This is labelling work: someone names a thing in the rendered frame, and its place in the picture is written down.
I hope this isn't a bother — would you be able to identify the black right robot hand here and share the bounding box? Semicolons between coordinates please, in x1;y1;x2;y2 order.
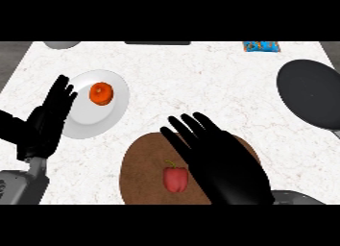
158;111;276;206

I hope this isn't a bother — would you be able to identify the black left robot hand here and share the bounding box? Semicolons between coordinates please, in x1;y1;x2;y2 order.
0;74;79;162

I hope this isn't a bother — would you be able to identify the red bell pepper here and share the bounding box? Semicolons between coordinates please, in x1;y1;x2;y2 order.
161;160;189;194

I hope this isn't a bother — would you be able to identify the round brown cutting board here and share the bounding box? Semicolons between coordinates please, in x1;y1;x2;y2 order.
119;131;263;206

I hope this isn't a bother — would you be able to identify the dark grey frying pan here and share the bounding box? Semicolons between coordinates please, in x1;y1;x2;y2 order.
275;59;340;151

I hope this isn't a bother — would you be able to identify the white round plate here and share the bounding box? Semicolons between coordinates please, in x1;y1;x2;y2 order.
60;69;132;140

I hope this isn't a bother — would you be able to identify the orange fruit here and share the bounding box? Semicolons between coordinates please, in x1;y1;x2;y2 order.
88;82;114;107

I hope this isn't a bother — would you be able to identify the grey round bowl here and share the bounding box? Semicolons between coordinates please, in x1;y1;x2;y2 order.
42;40;82;50

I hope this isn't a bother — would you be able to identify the blue and orange packet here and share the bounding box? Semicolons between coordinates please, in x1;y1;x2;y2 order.
242;40;282;53

